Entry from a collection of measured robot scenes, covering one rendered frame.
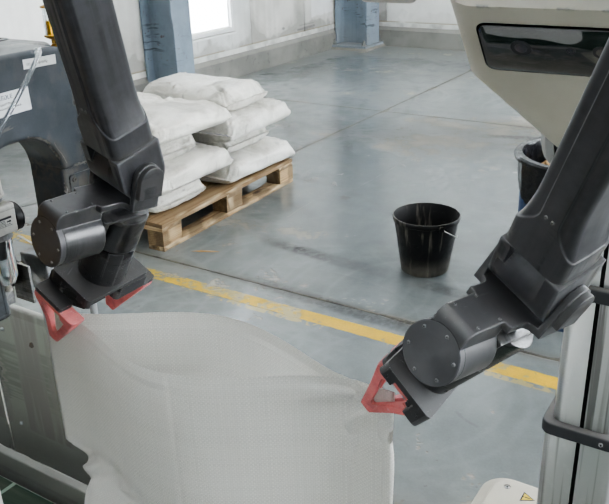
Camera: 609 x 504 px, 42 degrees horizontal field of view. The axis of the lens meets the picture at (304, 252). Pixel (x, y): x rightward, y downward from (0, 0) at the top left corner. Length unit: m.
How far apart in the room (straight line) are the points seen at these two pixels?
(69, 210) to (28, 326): 0.92
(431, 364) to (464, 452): 1.81
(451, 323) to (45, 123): 0.65
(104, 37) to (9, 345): 1.16
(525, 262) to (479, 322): 0.07
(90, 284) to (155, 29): 6.16
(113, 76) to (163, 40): 6.22
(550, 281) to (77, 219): 0.49
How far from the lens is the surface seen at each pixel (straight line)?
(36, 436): 1.95
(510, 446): 2.51
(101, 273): 0.96
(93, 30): 0.79
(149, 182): 0.87
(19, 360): 1.85
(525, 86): 1.09
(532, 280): 0.68
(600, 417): 1.39
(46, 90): 1.10
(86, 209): 0.87
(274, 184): 4.65
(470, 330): 0.64
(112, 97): 0.83
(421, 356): 0.66
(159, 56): 7.10
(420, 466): 2.40
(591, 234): 0.63
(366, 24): 9.40
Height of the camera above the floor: 1.49
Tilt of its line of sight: 23 degrees down
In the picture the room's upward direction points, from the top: 2 degrees counter-clockwise
